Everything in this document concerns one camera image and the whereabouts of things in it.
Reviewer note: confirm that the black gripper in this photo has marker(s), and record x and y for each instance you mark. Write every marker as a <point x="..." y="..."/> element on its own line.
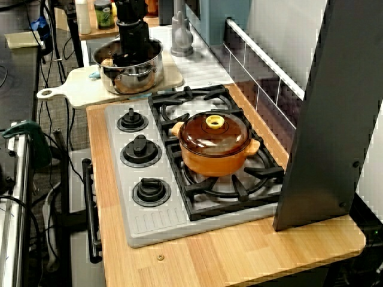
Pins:
<point x="133" y="39"/>

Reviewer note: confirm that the stainless steel pot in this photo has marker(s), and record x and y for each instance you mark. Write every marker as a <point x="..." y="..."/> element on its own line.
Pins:
<point x="134" y="80"/>

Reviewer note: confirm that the brown transparent lid yellow knob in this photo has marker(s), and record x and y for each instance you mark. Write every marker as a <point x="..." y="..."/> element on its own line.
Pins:
<point x="215" y="140"/>

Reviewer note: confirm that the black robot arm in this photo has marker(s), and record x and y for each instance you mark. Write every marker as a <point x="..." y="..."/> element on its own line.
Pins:
<point x="128" y="10"/>

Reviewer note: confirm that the yellow toy food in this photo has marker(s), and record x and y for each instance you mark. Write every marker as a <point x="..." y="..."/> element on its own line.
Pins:
<point x="107" y="62"/>

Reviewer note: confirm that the yellow mustard bottle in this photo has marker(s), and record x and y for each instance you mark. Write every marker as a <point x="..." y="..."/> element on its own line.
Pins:
<point x="114" y="9"/>

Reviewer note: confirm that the green labelled can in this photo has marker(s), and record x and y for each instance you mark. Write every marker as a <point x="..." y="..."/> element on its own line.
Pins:
<point x="104" y="16"/>

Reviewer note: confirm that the brown glass jar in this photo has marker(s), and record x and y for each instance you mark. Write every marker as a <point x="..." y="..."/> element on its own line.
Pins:
<point x="152" y="7"/>

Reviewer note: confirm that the small wooden table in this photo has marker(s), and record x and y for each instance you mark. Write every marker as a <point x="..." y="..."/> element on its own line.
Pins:
<point x="95" y="33"/>

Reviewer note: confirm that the grey toy faucet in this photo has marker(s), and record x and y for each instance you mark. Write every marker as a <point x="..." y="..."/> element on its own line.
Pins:
<point x="181" y="39"/>

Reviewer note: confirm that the white plastic bottle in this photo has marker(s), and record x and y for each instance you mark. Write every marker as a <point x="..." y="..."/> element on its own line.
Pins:
<point x="83" y="18"/>

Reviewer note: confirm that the black stand pole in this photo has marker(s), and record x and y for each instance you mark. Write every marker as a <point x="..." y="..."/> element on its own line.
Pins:
<point x="74" y="39"/>

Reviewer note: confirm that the black burner grate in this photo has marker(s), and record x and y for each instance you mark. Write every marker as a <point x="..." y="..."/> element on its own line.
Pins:
<point x="176" y="96"/>
<point x="239" y="191"/>

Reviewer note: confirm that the light wooden cutting board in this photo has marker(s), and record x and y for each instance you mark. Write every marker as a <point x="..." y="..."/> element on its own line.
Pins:
<point x="80" y="89"/>

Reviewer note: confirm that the white ribbed sink counter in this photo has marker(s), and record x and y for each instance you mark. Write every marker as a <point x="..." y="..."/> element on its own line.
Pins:
<point x="203" y="71"/>

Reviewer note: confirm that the black stove knob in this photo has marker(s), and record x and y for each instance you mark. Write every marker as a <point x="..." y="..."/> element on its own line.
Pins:
<point x="131" y="121"/>
<point x="151" y="191"/>
<point x="140" y="151"/>

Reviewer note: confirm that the teal toy cabinet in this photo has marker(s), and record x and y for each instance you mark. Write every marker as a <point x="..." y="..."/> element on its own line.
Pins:
<point x="218" y="24"/>

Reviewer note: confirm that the beige paper pad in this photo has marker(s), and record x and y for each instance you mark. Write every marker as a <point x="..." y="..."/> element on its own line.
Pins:
<point x="21" y="40"/>

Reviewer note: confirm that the black table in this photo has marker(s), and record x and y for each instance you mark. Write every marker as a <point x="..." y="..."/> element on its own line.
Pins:
<point x="18" y="89"/>

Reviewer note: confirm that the orange toy pot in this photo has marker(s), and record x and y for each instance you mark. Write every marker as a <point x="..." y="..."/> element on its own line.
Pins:
<point x="209" y="164"/>

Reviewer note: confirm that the dark tile backsplash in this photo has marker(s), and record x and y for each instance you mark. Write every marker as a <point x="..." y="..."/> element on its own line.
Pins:
<point x="269" y="98"/>

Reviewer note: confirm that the grey toy stove top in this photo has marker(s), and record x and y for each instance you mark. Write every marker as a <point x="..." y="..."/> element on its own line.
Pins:
<point x="149" y="224"/>

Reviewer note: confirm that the dark grey side panel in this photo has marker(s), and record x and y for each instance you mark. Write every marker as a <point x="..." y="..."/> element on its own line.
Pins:
<point x="323" y="134"/>

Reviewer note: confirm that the brass countertop screw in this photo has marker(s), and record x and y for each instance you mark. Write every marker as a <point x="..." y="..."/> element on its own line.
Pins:
<point x="160" y="257"/>

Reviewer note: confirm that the white toy kitchen cabinet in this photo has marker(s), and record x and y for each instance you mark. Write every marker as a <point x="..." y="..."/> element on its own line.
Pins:
<point x="80" y="269"/>

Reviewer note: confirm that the wooden countertop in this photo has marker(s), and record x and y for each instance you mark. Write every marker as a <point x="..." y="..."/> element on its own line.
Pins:
<point x="239" y="254"/>

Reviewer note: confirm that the silver metal frame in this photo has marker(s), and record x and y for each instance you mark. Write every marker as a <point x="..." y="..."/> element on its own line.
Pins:
<point x="18" y="209"/>

